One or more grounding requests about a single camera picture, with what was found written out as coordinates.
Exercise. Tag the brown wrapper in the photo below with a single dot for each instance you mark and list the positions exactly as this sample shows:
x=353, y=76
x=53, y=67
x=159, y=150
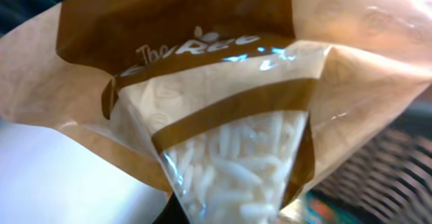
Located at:
x=236, y=106

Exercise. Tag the grey plastic basket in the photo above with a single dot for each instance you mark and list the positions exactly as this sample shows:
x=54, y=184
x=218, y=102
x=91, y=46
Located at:
x=389, y=179

